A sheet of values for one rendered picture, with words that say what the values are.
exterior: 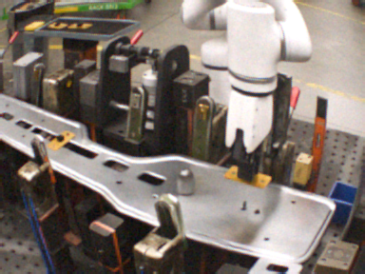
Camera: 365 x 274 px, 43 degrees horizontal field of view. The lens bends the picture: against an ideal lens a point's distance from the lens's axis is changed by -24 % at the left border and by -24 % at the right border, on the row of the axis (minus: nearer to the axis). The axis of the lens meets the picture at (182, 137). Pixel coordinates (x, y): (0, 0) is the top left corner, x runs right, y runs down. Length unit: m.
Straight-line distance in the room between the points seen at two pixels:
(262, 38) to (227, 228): 0.36
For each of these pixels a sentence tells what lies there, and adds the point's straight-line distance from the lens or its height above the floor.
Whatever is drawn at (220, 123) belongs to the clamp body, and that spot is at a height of 1.05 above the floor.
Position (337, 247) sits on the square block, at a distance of 0.89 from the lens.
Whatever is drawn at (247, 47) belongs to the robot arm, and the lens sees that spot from 0.86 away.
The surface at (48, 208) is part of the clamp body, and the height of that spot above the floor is 0.94.
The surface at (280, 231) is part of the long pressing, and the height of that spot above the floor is 1.00.
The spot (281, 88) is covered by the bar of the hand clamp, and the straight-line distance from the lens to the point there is 1.06.
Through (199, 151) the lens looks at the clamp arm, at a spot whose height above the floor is 1.00.
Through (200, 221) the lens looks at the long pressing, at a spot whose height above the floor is 1.00.
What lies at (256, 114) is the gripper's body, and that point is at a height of 1.22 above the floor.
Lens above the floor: 1.65
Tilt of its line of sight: 30 degrees down
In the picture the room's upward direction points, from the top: straight up
